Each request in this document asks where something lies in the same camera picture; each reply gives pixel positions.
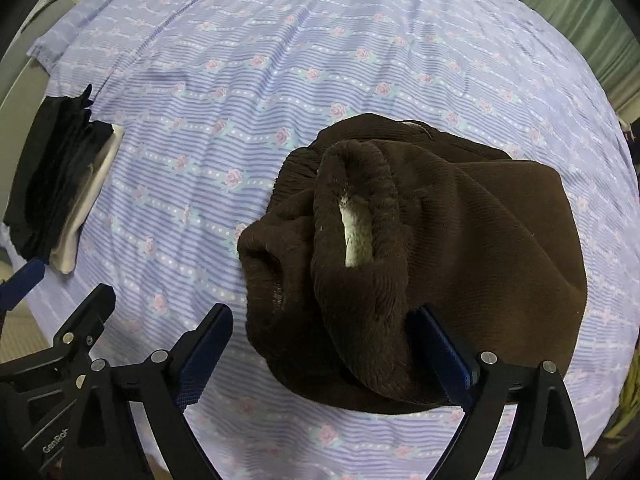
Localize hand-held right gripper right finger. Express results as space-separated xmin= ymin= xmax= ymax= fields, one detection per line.
xmin=407 ymin=305 xmax=586 ymax=480

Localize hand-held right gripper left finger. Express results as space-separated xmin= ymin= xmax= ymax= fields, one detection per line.
xmin=65 ymin=302 xmax=234 ymax=480

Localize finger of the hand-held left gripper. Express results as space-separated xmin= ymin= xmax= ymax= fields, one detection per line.
xmin=0 ymin=259 xmax=46 ymax=313
xmin=52 ymin=283 xmax=117 ymax=361

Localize brown pants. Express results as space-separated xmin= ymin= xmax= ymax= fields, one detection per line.
xmin=236 ymin=112 xmax=588 ymax=415

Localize white folded garment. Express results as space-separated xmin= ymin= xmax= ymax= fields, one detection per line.
xmin=47 ymin=125 xmax=126 ymax=275

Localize stack of dark folded clothes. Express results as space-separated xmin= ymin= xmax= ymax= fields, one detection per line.
xmin=2 ymin=83 xmax=115 ymax=263

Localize grey padded headboard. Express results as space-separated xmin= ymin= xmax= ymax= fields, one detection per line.
xmin=0 ymin=0 xmax=108 ymax=126

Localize purple floral bed sheet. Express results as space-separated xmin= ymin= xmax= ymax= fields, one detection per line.
xmin=22 ymin=0 xmax=640 ymax=480

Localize green curtain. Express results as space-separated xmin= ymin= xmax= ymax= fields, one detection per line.
xmin=520 ymin=0 xmax=640 ymax=126

